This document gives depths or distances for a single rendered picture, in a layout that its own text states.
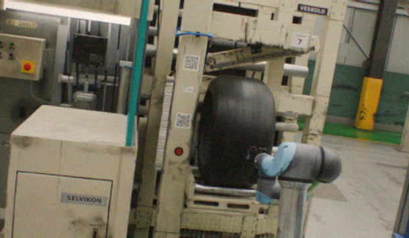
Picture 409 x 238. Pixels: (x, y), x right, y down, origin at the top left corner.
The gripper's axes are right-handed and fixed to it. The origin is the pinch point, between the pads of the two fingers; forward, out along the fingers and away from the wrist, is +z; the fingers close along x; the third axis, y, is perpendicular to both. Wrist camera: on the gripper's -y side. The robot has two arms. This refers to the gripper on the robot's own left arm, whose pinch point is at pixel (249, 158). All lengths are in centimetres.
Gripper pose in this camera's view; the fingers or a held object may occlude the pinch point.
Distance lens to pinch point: 230.8
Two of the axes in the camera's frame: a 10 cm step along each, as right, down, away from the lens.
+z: -1.5, -0.7, 9.9
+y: 1.3, -9.9, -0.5
